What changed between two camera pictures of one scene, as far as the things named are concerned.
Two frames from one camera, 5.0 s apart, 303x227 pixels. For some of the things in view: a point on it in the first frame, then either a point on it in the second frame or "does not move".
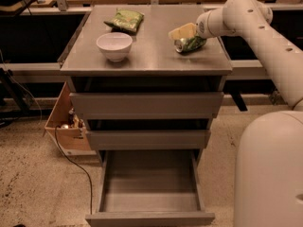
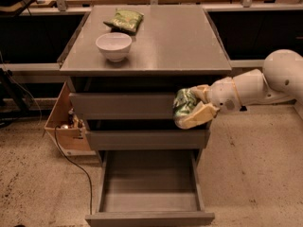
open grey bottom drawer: (151, 188) does not move
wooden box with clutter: (67, 129) does not move
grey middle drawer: (148, 139) does not move
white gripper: (204, 26) to (222, 94)
